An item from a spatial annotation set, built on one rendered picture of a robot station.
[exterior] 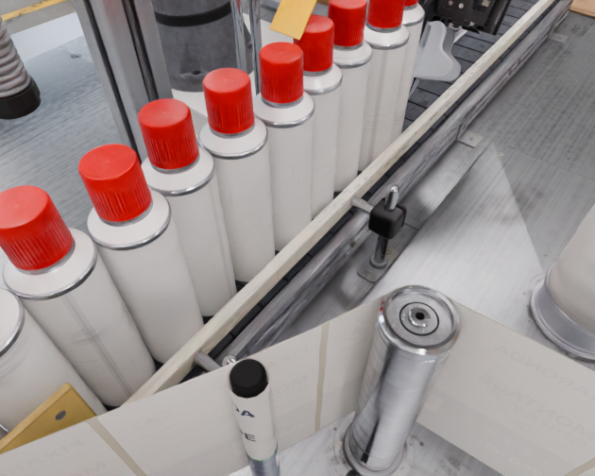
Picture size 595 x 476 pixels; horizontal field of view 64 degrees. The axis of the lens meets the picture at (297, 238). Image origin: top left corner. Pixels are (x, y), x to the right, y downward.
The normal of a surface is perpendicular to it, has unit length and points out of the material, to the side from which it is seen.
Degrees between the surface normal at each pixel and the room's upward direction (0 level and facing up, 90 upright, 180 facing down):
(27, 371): 90
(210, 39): 70
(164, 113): 3
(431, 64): 63
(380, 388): 90
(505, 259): 0
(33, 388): 90
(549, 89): 0
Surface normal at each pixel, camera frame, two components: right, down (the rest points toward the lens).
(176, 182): 0.13, 0.00
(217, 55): 0.43, 0.40
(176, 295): 0.80, 0.45
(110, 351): 0.64, 0.57
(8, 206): 0.04, -0.66
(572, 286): -0.95, 0.21
